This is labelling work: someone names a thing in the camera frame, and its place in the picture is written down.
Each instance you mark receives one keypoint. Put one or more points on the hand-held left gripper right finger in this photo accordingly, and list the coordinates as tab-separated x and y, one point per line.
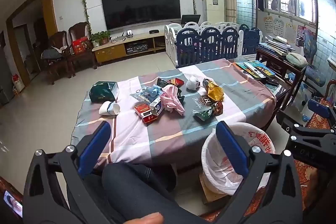
232	146

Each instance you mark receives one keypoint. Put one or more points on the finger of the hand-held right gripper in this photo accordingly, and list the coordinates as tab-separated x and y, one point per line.
309	130
318	107

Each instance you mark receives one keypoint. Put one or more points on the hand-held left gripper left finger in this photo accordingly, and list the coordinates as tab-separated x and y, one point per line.
94	145

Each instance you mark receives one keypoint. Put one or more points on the white lined trash bin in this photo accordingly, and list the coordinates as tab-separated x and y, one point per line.
225	176

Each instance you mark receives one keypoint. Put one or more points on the white paper cup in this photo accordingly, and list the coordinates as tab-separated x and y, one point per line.
109	108

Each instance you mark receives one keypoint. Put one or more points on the red cigarette box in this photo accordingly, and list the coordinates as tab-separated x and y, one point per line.
144	113

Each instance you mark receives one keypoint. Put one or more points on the white and blue carton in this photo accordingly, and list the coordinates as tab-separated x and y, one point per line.
157	106

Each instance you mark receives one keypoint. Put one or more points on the clear bag with blue gloves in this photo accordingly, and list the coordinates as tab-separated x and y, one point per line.
147	92

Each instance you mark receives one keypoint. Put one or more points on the person's left hand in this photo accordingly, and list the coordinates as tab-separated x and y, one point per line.
147	219

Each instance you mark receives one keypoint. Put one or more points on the blue child chair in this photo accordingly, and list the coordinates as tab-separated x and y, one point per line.
313	74

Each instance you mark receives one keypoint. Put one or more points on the dark wooden glass-top table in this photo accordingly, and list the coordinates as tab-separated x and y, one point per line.
282	95

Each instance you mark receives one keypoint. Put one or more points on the brown snack packet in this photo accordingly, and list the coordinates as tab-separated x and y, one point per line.
218	108

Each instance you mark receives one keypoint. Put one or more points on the green snack packet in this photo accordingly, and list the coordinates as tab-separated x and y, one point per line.
203	113

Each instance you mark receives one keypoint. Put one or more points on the cardboard piece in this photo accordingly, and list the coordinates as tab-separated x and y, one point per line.
210	192

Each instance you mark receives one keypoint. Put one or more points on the grey plush cushion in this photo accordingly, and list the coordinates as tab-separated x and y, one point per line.
296	60

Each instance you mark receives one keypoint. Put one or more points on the black remote control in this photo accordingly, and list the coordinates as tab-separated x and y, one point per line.
271	82

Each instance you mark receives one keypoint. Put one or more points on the gold foil wrapper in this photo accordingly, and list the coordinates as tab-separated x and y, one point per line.
214	90

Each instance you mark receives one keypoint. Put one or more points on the dark wooden side table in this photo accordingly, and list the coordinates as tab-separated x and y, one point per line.
275	61

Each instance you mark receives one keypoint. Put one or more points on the person's leg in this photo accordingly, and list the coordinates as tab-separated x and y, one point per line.
136	192

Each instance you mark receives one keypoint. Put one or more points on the striped pink grey tablecloth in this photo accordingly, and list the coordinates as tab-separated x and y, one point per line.
157	134

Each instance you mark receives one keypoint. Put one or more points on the green picture book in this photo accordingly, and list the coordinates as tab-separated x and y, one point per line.
260	68

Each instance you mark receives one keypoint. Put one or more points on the dark green packet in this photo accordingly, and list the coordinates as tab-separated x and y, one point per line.
181	95

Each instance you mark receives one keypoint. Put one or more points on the stack of books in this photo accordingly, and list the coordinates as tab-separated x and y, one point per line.
277	45

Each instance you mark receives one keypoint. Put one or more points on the colourful picture book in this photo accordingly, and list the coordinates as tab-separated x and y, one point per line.
244	67

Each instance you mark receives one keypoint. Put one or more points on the dark wooden armchair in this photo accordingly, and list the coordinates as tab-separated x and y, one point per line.
84	61
56	40

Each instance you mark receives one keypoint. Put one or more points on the red snack packet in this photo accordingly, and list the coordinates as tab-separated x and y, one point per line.
176	82

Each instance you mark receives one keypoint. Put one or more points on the yellow wooden television cabinet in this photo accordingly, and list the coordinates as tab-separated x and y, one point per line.
110	52

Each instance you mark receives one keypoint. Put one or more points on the white red sack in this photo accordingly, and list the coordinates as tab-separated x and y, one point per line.
18	83

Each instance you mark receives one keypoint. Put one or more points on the smartphone with lit screen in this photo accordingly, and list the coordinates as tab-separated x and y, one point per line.
12	203

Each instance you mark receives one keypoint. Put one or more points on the dark clothes pile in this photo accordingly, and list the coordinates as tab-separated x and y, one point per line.
52	54

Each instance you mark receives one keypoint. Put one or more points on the red gift box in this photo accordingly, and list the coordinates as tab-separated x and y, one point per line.
80	45

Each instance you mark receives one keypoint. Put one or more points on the blue white play fence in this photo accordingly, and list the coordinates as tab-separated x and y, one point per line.
210	43

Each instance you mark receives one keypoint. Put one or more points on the black stereo receiver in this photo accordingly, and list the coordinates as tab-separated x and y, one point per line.
136	47

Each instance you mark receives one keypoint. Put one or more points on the green potted plant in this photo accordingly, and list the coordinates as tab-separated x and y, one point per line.
101	37

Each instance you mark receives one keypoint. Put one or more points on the barred window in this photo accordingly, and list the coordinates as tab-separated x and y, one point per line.
291	1

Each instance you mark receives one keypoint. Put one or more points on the small black box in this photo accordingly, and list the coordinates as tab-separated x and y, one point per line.
154	31

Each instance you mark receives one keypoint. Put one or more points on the small black monitor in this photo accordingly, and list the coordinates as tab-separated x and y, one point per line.
190	19

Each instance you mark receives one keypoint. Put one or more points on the cream standing air conditioner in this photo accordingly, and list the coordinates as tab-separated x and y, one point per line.
214	11

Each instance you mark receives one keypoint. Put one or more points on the black flat television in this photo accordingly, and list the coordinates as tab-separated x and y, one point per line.
141	3

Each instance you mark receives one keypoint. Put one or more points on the wall learning chart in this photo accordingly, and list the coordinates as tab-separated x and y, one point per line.
278	27
290	32
268	24

